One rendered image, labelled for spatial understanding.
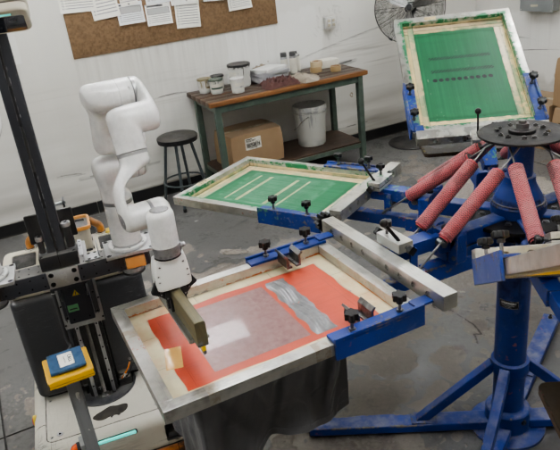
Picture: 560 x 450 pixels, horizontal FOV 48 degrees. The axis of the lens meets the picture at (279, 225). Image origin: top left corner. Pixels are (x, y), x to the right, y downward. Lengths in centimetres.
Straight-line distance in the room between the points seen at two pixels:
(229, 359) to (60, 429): 121
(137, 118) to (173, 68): 390
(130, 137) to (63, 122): 377
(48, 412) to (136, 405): 38
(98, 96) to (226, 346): 78
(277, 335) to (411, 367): 150
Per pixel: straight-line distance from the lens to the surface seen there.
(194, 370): 177
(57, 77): 542
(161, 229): 167
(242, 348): 182
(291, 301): 199
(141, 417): 276
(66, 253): 210
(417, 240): 214
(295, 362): 169
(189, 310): 167
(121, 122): 173
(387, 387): 314
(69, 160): 556
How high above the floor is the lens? 200
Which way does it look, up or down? 24 degrees down
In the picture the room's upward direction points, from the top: 7 degrees counter-clockwise
